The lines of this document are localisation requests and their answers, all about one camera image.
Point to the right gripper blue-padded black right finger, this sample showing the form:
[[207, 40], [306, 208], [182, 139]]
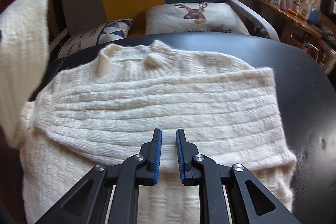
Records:
[[227, 194]]

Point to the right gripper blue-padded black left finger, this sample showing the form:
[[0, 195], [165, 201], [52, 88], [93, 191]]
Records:
[[109, 193]]

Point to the white knitted sweater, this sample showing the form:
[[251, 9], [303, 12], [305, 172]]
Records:
[[103, 111]]

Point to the blue triangle pattern pillow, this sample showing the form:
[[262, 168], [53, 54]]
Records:
[[107, 32]]

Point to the wooden side table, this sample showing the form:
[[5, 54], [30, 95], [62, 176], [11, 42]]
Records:
[[294, 31]]

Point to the white deer print pillow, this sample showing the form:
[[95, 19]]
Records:
[[193, 17]]

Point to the blue bag on table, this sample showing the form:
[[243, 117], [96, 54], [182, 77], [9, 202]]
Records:
[[315, 15]]

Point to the clear jar with oranges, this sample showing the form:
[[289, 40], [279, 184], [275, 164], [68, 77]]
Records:
[[293, 7]]

